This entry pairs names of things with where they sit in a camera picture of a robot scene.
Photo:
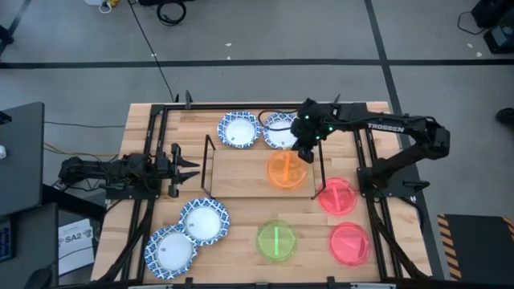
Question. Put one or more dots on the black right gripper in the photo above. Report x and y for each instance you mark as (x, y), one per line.
(307, 134)

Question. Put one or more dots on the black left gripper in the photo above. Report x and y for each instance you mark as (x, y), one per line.
(175, 170)

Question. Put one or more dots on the blue patterned paper plate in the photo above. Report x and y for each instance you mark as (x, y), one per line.
(239, 130)
(279, 138)
(204, 222)

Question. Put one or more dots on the orange clear plastic plate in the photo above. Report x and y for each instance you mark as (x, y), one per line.
(287, 172)

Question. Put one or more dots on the red clear plastic plate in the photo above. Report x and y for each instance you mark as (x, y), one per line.
(350, 245)
(339, 198)

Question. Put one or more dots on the white bowl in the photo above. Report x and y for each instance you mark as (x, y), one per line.
(172, 253)

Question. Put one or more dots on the green clear plastic plate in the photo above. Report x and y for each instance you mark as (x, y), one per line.
(277, 241)

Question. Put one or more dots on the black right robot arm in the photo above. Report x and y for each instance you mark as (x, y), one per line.
(401, 126)

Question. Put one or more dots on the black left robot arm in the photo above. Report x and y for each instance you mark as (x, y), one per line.
(92, 170)

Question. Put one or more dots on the white printed paper sheet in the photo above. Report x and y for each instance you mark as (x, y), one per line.
(74, 241)

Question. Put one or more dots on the dark grey desk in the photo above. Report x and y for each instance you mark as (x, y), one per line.
(36, 241)
(20, 160)

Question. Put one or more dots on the black computer mouse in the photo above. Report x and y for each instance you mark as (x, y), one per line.
(38, 279)

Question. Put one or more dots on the white power strip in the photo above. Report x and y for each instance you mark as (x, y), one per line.
(94, 2)

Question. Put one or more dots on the blue keypad device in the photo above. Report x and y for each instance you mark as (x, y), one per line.
(6, 241)

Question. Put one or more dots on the black yellow striped platform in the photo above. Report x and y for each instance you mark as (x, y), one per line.
(478, 249)

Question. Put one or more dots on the black rounded object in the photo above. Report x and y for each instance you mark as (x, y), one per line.
(506, 116)

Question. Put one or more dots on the black equipment case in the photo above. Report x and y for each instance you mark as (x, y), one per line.
(500, 38)

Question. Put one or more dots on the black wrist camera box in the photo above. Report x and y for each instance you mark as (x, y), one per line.
(311, 109)

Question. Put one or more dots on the wooden shelf black metal frame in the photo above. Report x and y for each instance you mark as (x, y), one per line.
(241, 172)

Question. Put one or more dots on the black metal rig frame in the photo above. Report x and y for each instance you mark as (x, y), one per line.
(209, 107)

